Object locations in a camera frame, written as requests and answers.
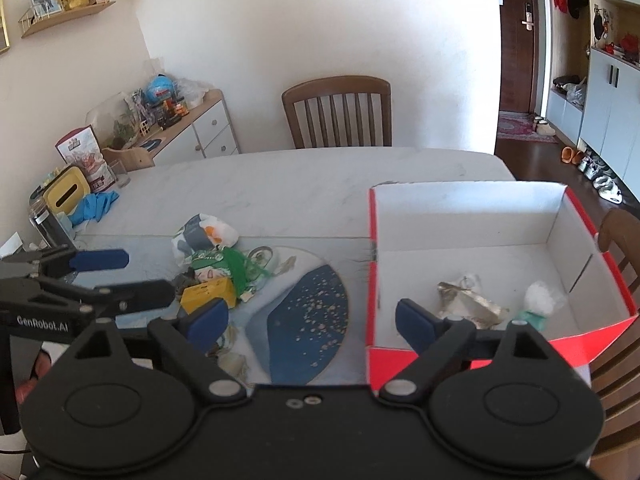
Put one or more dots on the yellow small box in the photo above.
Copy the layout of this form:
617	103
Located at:
199	295

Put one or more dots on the yellow tissue box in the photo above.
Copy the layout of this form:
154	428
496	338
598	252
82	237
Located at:
66	190

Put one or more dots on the white plastic bag with paper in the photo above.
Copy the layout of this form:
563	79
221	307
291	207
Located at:
202	232

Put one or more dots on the white wall cabinet unit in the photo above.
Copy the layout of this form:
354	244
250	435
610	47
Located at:
597	41

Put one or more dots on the clear drinking glass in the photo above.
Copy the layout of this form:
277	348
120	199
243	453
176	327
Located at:
120	173

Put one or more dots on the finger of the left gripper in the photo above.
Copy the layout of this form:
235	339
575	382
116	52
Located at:
109	301
61	261

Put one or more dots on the silver foil bag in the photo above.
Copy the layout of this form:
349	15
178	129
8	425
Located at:
464	298

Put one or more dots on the blue speckled round placemat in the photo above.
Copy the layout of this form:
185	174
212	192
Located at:
307	328

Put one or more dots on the red snack bag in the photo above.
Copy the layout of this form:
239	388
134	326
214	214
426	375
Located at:
80	148

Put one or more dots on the white sideboard cabinet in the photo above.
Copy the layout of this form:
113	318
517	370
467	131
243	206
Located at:
206	132

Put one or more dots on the brown wooden chair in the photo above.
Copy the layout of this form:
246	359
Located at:
351	111

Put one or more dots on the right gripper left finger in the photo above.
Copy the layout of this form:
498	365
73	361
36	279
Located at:
183	344

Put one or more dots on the teal white fluffy item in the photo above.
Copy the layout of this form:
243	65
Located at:
540	303

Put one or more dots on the blue globe toy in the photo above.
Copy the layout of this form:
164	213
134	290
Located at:
159	89

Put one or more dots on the clear glass trinket dish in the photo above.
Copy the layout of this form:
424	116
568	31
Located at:
265	257

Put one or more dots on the dark brown door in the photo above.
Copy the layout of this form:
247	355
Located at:
518	24

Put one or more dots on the dark glass jar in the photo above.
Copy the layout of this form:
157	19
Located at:
47	225

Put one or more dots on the red cardboard shoe box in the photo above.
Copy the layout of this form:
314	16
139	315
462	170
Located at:
510	234

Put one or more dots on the dark grey wrapper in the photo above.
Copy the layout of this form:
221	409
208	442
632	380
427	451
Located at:
184	280

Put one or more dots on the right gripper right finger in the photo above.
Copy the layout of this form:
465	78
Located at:
442	349

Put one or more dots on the wooden wall shelf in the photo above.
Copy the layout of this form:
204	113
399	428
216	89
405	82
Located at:
31	23

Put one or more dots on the blue cloth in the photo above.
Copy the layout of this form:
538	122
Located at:
93	207

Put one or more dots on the green cartoon pouch with tassel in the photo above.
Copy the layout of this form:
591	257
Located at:
229	262

